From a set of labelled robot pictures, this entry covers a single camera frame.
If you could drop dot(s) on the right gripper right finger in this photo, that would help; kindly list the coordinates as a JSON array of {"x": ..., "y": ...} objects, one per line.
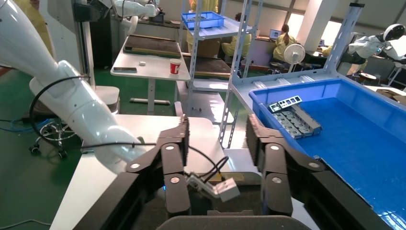
[{"x": 276, "y": 193}]

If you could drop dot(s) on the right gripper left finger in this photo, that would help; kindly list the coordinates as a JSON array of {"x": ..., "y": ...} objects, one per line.
[{"x": 176, "y": 190}]

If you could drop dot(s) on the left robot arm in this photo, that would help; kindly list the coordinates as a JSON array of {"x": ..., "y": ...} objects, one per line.
[{"x": 79, "y": 108}]

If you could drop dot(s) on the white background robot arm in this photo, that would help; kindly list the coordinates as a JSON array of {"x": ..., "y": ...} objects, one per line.
[{"x": 136, "y": 8}]

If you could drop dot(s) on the flat slotted metal plate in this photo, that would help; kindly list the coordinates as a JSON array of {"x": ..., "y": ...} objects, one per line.
[
  {"x": 285, "y": 125},
  {"x": 296, "y": 123}
]

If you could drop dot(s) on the long grey metal channel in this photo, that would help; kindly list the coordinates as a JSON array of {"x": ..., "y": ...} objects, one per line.
[{"x": 309, "y": 122}]

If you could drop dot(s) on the large blue plastic bin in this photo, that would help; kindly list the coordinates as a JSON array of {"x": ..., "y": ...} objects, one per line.
[{"x": 364, "y": 152}]

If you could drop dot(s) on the white table with single leg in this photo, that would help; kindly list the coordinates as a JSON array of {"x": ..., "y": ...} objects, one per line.
[{"x": 152, "y": 70}]

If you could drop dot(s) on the red paper cup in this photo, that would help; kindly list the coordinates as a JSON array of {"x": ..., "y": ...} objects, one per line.
[{"x": 175, "y": 66}]

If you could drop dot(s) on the black tray on rack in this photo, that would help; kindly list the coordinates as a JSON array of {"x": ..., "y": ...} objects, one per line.
[{"x": 209, "y": 66}]

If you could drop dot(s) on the dark smartphone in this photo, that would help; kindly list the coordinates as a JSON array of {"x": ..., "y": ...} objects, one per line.
[{"x": 125, "y": 70}]

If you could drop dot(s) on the small white object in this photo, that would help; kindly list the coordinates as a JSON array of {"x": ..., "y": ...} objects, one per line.
[{"x": 142, "y": 63}]

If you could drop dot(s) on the white background metal rack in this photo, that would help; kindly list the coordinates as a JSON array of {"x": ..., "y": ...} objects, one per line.
[{"x": 194, "y": 57}]

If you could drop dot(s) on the white perforated metal rack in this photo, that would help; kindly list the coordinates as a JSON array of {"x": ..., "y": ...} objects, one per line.
[{"x": 236, "y": 63}]

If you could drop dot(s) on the office chair wheel base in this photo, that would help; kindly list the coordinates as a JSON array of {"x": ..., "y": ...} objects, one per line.
[{"x": 47, "y": 136}]

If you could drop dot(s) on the white standing fan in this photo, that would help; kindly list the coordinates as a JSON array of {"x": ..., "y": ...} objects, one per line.
[{"x": 294, "y": 54}]

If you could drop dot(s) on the white table with cardboard box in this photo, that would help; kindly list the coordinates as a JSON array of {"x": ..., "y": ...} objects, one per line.
[{"x": 371, "y": 88}]

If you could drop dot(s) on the black tray with green rim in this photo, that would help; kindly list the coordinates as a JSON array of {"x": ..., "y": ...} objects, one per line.
[{"x": 152, "y": 46}]

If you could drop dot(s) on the seated person with ponytail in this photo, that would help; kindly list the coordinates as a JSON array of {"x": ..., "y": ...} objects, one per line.
[{"x": 283, "y": 46}]

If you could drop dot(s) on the open brown cardboard box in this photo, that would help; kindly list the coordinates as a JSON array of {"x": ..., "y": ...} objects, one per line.
[{"x": 391, "y": 95}]

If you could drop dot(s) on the seated person in yellow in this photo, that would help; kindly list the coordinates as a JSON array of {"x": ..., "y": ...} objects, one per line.
[{"x": 231, "y": 47}]

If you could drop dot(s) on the open laptop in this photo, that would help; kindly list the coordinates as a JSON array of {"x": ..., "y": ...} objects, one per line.
[{"x": 275, "y": 34}]

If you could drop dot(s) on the small blue plastic bin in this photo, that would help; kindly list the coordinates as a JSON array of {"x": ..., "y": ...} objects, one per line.
[{"x": 203, "y": 20}]

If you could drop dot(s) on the white humanoid robot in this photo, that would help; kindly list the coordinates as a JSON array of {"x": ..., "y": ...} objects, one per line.
[{"x": 368, "y": 46}]

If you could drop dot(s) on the standing person yellow coat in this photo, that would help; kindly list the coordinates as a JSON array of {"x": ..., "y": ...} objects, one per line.
[{"x": 35, "y": 22}]

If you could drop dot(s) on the grey perforated metal bracket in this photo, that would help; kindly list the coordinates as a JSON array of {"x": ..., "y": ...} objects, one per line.
[{"x": 288, "y": 102}]

